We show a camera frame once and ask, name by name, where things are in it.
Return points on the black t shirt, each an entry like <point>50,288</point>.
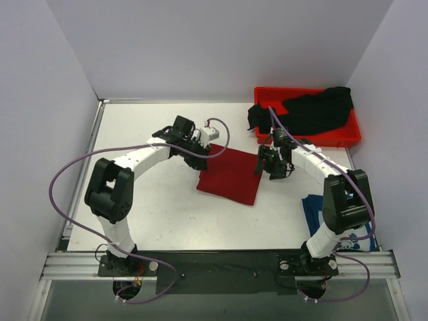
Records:
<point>307,114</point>

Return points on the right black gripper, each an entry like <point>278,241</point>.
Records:
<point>271,164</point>

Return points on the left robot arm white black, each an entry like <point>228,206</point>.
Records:
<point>110,191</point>

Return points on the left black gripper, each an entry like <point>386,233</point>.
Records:
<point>199,157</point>

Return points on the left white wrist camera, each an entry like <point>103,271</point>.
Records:
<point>208,134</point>

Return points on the blue folded t shirt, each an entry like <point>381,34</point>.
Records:
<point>312,206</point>

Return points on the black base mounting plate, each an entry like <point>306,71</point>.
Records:
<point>217,272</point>

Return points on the red t shirt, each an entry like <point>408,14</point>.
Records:
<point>231,175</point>

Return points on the aluminium frame rail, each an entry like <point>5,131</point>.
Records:
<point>347,206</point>

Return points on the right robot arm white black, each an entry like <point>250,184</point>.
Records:
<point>346,201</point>

